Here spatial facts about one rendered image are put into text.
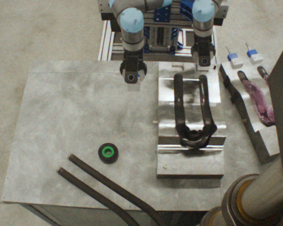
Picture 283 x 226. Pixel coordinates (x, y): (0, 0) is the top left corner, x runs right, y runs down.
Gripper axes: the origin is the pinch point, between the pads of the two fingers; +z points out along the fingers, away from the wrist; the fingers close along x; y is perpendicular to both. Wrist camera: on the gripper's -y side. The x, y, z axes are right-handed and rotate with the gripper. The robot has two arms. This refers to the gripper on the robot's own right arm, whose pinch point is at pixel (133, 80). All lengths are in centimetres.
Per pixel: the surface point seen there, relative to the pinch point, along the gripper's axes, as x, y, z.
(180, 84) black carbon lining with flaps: -19.3, 3.4, 6.7
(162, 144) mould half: -11.7, -23.8, 8.2
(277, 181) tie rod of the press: -22, -64, -75
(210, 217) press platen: -21, -60, -34
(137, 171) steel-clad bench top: -2.3, -32.7, 14.9
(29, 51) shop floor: 94, 92, 95
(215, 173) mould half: -32.6, -35.4, 8.9
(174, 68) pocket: -17.0, 13.1, 8.7
